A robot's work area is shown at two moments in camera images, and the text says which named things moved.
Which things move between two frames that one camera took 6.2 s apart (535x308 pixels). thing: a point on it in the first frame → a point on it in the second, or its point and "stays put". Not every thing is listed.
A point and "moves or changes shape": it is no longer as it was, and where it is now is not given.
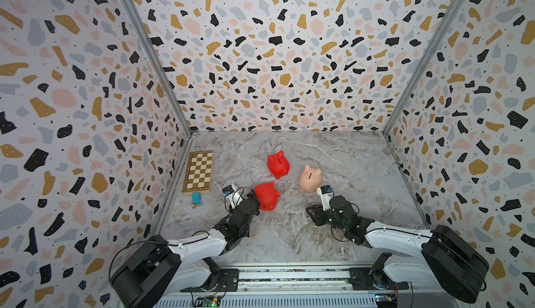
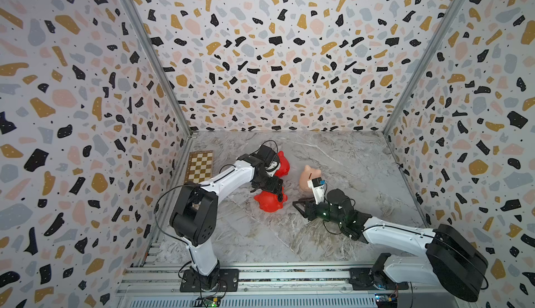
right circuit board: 386,300 stays put
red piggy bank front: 267,196 moves or changes shape
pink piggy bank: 309,179 stays put
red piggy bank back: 278,164 stays put
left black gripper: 251,201 → 276,186
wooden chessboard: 198,176 stays put
